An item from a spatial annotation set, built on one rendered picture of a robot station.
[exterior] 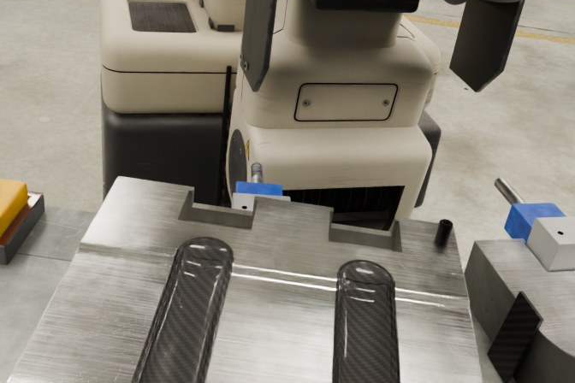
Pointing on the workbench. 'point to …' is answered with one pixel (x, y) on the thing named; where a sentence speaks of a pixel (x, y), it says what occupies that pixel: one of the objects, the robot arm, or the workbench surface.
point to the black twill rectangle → (514, 337)
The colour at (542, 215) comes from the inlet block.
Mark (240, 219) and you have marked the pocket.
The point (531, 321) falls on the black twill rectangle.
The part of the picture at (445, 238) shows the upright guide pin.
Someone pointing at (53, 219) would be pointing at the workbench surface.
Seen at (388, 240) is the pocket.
